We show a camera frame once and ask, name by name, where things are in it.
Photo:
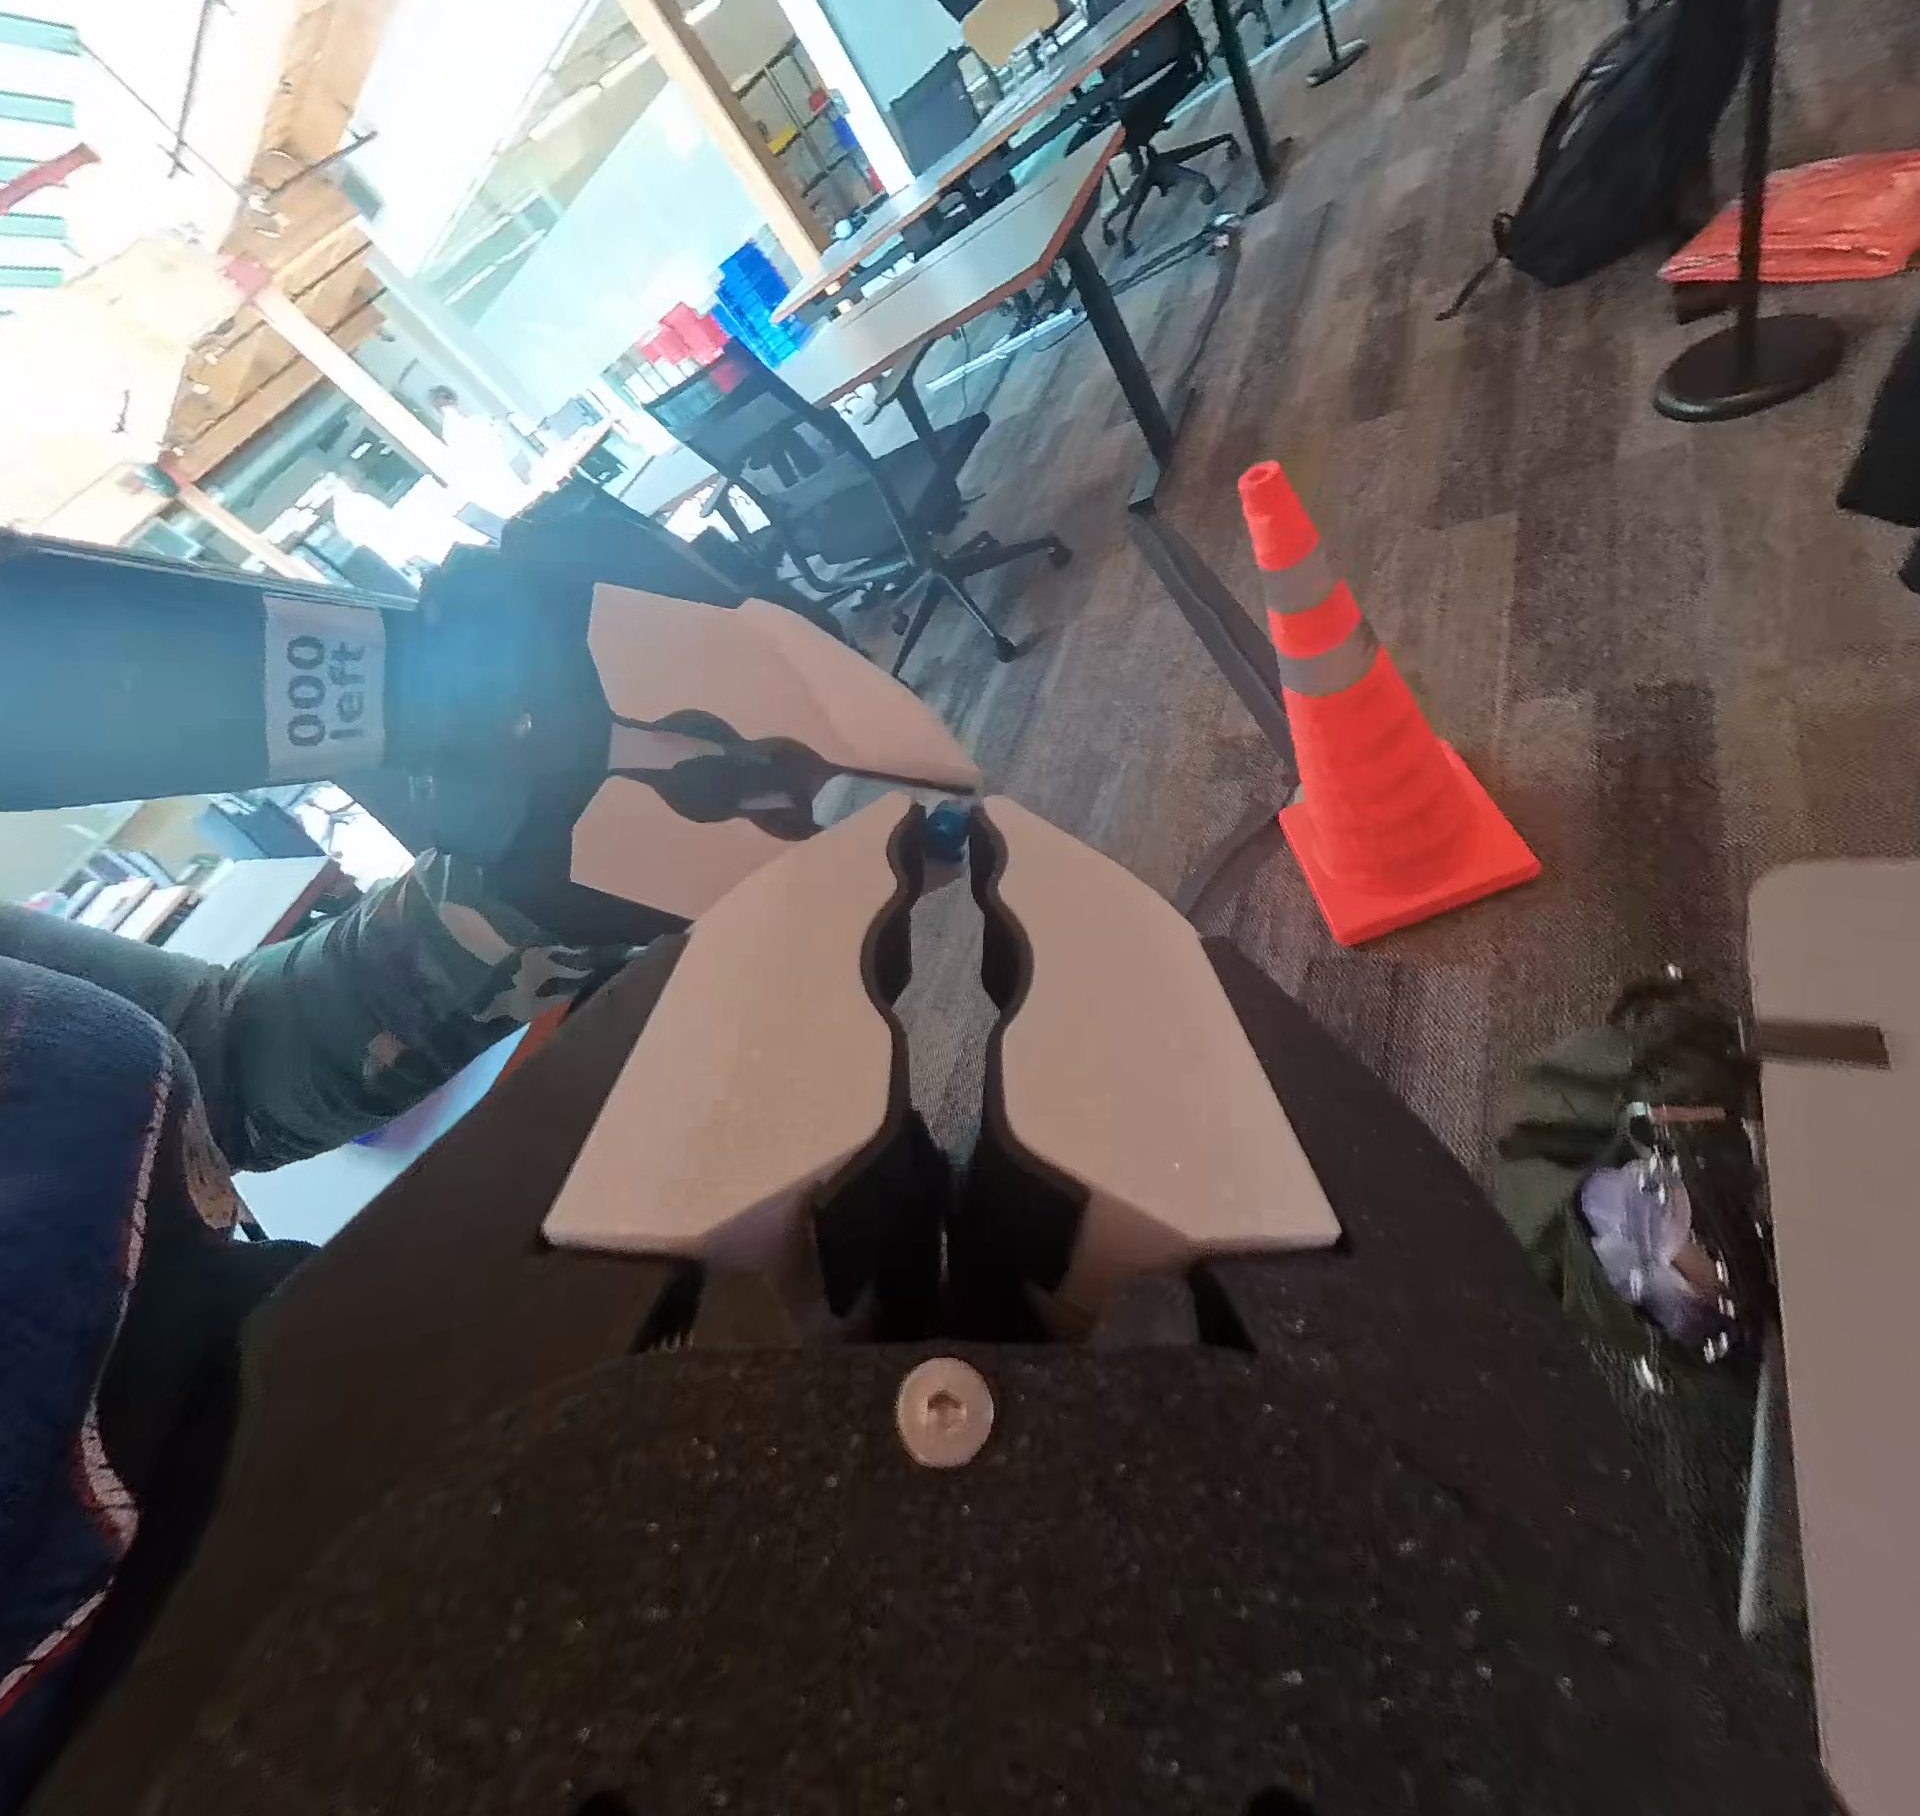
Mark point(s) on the stack of blue bins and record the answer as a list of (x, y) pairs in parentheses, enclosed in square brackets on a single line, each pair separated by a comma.
[(756, 302)]

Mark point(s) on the black round base stand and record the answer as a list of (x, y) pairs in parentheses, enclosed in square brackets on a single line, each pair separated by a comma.
[(1750, 371)]

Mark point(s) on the wooden post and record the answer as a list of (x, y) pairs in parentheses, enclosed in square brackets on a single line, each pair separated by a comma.
[(706, 107)]

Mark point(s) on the long wooden desk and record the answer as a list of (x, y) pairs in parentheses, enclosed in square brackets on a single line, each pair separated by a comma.
[(1113, 33)]

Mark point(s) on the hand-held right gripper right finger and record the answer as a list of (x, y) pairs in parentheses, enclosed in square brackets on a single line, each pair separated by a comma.
[(1157, 1067)]

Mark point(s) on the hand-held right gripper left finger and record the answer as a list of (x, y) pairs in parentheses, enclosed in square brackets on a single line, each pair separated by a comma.
[(753, 1081)]

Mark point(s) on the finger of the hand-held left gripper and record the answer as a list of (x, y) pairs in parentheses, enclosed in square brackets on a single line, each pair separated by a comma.
[(646, 843), (796, 682)]

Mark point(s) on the dark green bag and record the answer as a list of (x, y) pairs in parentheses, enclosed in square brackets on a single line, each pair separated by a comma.
[(1591, 1096)]

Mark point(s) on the person's left forearm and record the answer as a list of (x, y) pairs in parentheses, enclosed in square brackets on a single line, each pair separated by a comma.
[(361, 1007)]

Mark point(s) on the orange plastic wedge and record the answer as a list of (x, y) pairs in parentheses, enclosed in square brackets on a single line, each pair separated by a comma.
[(1367, 767)]

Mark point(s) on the black office chair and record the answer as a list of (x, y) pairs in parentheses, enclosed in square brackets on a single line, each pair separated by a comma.
[(811, 480), (1157, 76)]

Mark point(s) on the tiny pale blue lego stud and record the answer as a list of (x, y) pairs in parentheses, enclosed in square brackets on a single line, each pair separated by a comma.
[(950, 836)]

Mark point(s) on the orange plastic bag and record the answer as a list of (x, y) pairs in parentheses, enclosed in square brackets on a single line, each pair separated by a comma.
[(1817, 221)]

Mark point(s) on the black backpack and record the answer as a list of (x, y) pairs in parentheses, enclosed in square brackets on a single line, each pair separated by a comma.
[(1621, 152)]

